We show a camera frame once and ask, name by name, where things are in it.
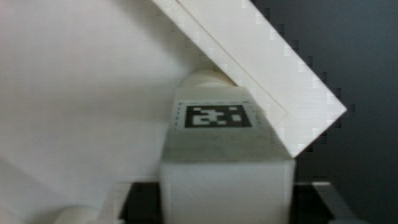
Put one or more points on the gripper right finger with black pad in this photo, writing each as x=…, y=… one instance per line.
x=319, y=206

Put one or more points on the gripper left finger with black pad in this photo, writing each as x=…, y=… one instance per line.
x=141, y=211

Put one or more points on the white table leg with tag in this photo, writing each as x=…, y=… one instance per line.
x=227, y=166

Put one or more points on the white square table top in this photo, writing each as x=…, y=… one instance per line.
x=97, y=55

